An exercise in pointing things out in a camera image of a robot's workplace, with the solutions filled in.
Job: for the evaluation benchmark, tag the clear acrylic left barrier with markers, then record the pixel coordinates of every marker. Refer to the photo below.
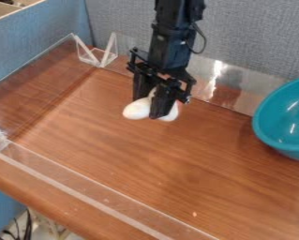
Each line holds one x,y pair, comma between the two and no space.
34,88

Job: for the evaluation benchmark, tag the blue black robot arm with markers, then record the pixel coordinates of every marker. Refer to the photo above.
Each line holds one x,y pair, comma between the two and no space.
162,83

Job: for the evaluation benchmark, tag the white plush mushroom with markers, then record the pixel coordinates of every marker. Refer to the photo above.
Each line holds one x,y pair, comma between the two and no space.
138,110

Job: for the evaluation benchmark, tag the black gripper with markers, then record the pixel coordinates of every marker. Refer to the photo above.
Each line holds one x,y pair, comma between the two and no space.
147,77

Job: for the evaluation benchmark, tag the clear acrylic corner bracket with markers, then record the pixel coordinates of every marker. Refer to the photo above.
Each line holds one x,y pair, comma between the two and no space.
97,57

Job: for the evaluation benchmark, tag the blue partition with wooden top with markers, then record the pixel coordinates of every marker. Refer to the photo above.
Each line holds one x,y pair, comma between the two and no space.
30,30

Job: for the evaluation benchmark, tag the clear acrylic front barrier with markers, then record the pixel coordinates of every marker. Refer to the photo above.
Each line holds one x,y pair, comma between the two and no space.
111,202

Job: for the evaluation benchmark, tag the clear acrylic back barrier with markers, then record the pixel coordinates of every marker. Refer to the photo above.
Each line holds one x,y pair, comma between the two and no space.
233,87

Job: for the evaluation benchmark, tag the clear acrylic barrier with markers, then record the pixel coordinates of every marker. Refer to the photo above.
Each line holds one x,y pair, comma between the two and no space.
111,202
34,88
233,87

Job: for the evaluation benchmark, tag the blue plastic bowl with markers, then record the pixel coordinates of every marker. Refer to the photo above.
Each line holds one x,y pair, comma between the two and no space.
276,120

